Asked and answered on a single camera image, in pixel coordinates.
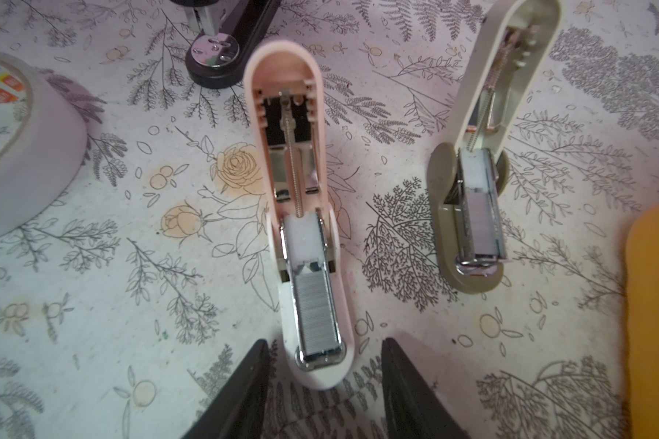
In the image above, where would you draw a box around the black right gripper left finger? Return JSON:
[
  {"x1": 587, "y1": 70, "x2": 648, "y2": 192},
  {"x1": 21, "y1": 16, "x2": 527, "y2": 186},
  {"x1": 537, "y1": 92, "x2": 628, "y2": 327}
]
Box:
[{"x1": 185, "y1": 339, "x2": 271, "y2": 439}]

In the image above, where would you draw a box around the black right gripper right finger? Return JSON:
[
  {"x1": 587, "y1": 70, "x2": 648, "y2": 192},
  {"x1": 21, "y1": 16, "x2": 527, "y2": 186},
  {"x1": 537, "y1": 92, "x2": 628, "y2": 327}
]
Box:
[{"x1": 381, "y1": 338, "x2": 469, "y2": 439}]

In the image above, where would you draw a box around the staple strip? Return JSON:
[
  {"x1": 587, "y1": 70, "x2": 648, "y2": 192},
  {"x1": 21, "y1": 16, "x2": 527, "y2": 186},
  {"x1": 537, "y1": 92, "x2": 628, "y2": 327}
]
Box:
[
  {"x1": 464, "y1": 190, "x2": 503, "y2": 263},
  {"x1": 291, "y1": 267, "x2": 344, "y2": 369}
]

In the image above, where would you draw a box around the pink white stapler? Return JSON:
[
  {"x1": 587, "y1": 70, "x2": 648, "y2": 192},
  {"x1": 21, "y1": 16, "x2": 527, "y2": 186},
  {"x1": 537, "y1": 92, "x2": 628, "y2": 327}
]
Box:
[{"x1": 243, "y1": 40, "x2": 356, "y2": 391}]

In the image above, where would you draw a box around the yellow plastic tray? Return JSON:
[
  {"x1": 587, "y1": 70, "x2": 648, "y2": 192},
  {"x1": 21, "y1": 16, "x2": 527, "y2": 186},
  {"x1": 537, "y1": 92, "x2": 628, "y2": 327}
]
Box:
[{"x1": 625, "y1": 205, "x2": 659, "y2": 438}]

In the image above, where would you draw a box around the clear tape roll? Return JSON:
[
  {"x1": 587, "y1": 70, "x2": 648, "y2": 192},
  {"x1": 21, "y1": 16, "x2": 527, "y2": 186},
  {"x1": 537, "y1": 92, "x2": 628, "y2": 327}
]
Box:
[{"x1": 0, "y1": 52, "x2": 87, "y2": 237}]

